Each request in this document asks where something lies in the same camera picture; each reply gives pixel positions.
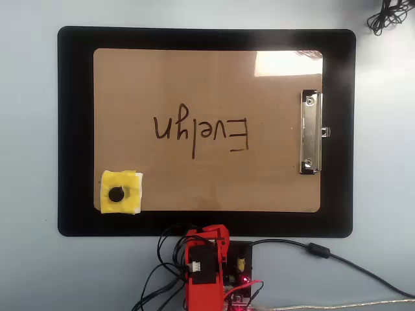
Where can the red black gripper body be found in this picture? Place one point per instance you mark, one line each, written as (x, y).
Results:
(223, 249)

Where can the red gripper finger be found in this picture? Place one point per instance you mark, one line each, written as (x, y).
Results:
(196, 234)
(217, 231)

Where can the yellow sponge with black knob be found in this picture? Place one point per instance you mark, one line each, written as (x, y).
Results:
(129, 181)

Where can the black robot base with electronics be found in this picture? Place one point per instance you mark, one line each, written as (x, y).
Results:
(240, 249)

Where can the brown clipboard board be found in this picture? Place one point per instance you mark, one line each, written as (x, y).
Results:
(210, 181)

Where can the silver metal clipboard clip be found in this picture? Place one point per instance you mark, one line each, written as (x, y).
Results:
(309, 129)

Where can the black rectangular mat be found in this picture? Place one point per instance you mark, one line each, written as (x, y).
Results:
(74, 129)

